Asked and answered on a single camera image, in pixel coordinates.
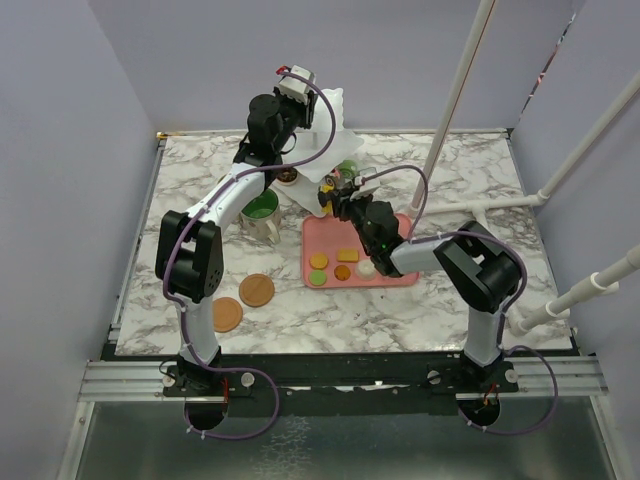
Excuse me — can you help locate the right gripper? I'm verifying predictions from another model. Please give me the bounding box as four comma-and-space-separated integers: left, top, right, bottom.
331, 185, 378, 252

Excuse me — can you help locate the yellow layered cake slice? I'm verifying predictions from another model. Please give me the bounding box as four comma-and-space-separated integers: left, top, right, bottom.
318, 185, 334, 206

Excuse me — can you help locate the green cake piece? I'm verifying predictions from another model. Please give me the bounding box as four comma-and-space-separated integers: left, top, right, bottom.
336, 159, 358, 179

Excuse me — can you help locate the white three-tier cake stand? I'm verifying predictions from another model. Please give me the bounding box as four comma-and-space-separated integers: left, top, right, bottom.
272, 88, 364, 217

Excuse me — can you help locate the square yellow biscuit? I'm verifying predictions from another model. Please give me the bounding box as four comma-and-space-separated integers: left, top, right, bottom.
336, 248, 360, 263

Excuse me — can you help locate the orange round cookie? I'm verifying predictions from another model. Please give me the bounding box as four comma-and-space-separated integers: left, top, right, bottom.
309, 252, 329, 270

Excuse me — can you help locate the white round cake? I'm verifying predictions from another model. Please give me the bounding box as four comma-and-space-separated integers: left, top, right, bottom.
355, 259, 377, 281

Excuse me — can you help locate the chocolate sprinkled donut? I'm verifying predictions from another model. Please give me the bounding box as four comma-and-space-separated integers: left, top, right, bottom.
276, 168, 299, 186

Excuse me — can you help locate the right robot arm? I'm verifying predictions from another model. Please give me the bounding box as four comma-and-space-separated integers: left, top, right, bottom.
318, 184, 527, 391

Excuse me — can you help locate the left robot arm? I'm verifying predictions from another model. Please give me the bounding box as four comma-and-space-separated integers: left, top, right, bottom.
155, 77, 326, 395

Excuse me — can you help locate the pink serving tray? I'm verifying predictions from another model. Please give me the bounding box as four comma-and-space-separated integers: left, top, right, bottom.
300, 215, 419, 290

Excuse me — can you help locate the brown round cookie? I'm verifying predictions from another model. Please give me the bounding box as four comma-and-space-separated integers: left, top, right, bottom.
334, 265, 351, 281

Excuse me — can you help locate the green macaron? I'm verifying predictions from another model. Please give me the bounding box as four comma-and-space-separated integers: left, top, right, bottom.
308, 269, 327, 287

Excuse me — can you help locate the green-inside ceramic mug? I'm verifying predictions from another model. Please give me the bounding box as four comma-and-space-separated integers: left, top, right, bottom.
240, 189, 282, 244

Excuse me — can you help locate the wooden coaster upper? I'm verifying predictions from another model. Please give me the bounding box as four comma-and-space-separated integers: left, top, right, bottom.
239, 274, 275, 308

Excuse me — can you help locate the wooden coaster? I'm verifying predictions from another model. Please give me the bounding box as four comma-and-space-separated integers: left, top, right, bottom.
239, 274, 275, 308
212, 297, 243, 333

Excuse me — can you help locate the wooden coaster lower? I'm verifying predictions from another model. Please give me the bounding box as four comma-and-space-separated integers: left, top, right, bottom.
212, 297, 243, 333

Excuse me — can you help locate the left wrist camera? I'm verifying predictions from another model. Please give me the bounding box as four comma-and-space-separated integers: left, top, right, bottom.
276, 65, 315, 105

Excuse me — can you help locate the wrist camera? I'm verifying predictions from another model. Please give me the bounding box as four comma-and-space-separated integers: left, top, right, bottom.
353, 167, 380, 196
276, 65, 315, 105

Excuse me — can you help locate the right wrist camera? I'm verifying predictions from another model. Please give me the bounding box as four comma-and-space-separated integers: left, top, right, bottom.
353, 167, 380, 196

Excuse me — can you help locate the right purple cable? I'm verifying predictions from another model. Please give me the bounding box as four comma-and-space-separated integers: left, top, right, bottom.
369, 164, 560, 436

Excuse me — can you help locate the purple cable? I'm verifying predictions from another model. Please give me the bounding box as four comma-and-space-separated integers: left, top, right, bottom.
162, 69, 337, 442
369, 164, 560, 436

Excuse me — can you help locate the white pvc pipe frame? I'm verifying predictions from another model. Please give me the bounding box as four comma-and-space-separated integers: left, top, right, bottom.
432, 1, 639, 323

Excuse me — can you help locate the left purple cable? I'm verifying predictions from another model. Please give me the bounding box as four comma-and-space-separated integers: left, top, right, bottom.
162, 69, 337, 442

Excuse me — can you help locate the aluminium mounting rail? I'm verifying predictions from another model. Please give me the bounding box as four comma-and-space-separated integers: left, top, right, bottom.
79, 357, 608, 403

